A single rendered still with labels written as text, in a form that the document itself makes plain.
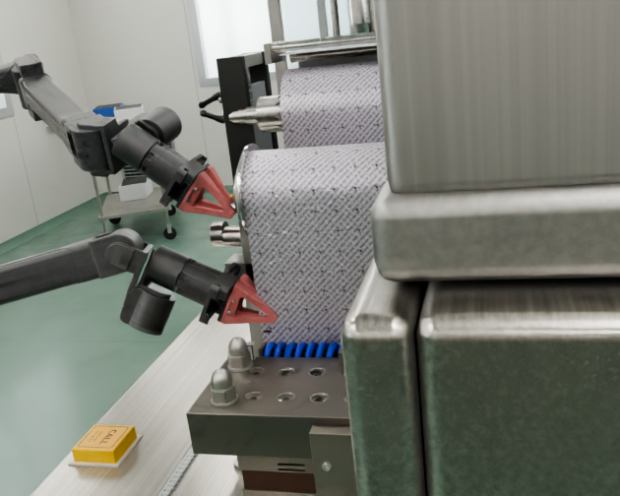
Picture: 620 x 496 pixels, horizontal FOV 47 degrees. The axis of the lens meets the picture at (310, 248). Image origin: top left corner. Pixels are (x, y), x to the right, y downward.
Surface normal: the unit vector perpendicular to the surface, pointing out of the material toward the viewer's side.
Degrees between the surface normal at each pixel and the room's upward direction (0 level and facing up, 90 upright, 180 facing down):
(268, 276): 90
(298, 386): 0
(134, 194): 90
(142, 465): 0
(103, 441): 0
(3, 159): 90
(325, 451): 90
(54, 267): 81
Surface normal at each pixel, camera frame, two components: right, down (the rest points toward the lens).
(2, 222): 0.97, -0.03
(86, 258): 0.08, 0.11
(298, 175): -0.25, -0.28
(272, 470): -0.23, 0.32
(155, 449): -0.11, -0.95
